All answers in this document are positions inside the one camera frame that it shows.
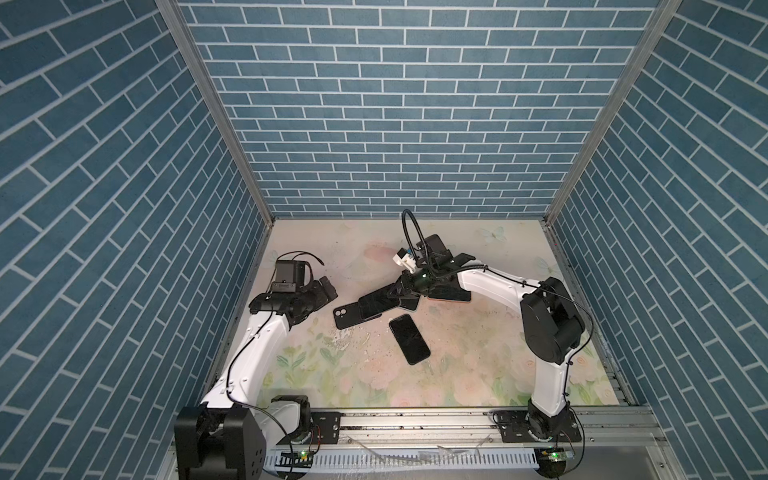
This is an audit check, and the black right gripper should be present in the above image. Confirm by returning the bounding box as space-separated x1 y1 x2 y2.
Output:
385 265 440 299

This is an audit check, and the black phone case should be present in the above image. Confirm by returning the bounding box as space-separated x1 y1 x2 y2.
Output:
333 298 419 330

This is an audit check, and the black phone face up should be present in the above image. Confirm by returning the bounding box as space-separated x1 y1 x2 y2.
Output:
389 314 431 366

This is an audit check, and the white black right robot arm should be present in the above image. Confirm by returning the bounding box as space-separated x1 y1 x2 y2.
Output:
388 209 587 441

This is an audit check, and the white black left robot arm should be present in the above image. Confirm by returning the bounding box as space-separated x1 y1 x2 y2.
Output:
174 276 338 479

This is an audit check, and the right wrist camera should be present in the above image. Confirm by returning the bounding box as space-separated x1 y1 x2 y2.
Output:
393 234 453 274

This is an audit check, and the aluminium corner post right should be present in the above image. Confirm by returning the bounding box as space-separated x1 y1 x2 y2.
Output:
542 0 682 230

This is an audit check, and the aluminium corner post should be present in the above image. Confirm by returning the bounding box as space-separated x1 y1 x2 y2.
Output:
156 0 274 229
542 0 682 230

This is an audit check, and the aluminium corner post left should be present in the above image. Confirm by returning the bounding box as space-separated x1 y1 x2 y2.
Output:
156 0 274 229

